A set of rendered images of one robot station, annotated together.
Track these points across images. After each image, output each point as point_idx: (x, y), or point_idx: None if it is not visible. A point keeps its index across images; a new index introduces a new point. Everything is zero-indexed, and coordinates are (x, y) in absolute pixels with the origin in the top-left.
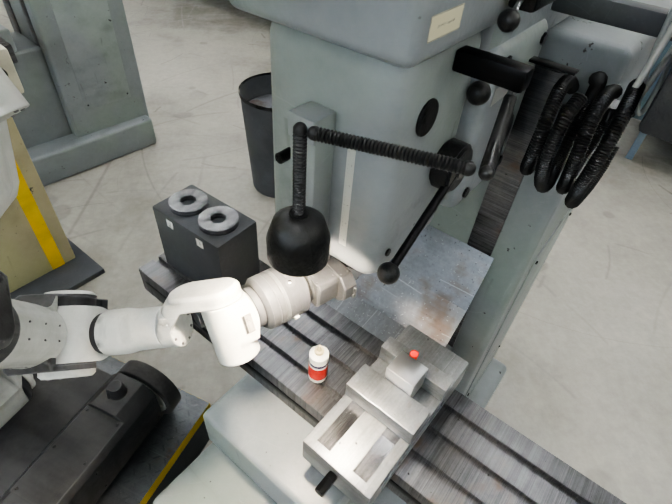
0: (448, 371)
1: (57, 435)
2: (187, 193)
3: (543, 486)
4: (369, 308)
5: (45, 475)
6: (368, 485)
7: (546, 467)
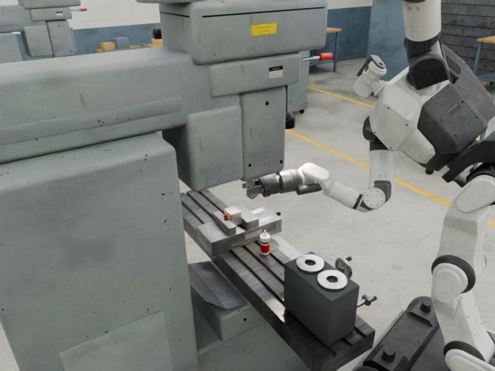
0: (208, 224)
1: (420, 350)
2: (333, 284)
3: (195, 211)
4: (214, 291)
5: (416, 328)
6: (262, 206)
7: (189, 214)
